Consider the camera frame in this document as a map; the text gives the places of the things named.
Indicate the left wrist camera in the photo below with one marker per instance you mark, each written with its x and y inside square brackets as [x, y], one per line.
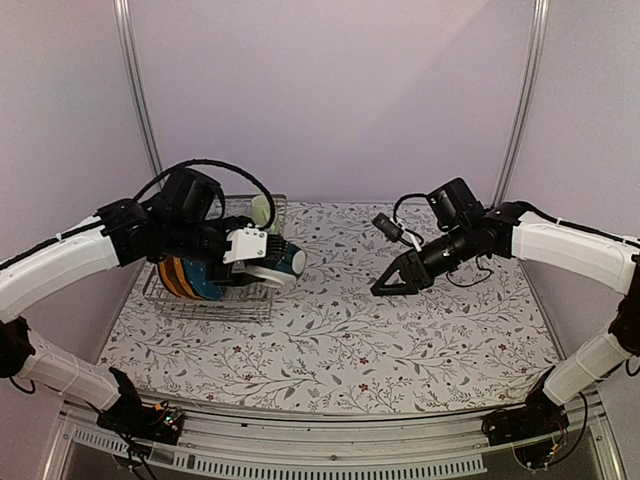
[247, 243]

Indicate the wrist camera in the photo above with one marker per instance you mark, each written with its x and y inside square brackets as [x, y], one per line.
[247, 243]
[395, 232]

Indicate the left aluminium frame post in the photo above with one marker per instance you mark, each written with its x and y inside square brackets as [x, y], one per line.
[132, 67]

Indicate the mustard yellow plate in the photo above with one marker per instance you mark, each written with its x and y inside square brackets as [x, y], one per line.
[169, 279]
[185, 286]

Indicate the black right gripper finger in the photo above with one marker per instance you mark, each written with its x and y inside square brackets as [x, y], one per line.
[391, 278]
[398, 289]

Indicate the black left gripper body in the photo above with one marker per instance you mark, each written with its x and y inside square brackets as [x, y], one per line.
[185, 240]

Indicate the aluminium frame post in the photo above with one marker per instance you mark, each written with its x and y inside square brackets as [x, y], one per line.
[531, 69]
[132, 67]

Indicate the white inside dark bowl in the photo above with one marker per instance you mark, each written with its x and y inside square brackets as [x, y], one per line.
[283, 264]

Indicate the pale green mug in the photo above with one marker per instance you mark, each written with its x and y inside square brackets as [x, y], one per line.
[260, 213]

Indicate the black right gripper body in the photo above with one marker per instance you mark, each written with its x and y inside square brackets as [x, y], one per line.
[460, 250]

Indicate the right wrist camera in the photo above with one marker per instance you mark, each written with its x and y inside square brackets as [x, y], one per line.
[395, 232]

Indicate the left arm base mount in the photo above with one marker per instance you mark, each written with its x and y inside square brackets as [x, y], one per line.
[129, 417]

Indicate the wire dish rack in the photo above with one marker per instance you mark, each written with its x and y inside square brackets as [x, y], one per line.
[249, 303]

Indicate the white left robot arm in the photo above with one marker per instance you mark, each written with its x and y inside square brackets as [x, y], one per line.
[115, 236]

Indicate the blue bottom plate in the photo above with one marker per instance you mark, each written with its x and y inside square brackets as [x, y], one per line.
[196, 275]

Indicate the right aluminium frame post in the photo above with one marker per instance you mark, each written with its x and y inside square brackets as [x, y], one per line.
[531, 69]

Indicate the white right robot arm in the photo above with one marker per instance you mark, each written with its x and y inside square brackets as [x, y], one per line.
[576, 269]

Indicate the aluminium front rail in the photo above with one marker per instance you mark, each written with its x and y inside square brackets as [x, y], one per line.
[221, 441]

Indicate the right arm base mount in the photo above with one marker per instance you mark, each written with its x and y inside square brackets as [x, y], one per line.
[538, 416]

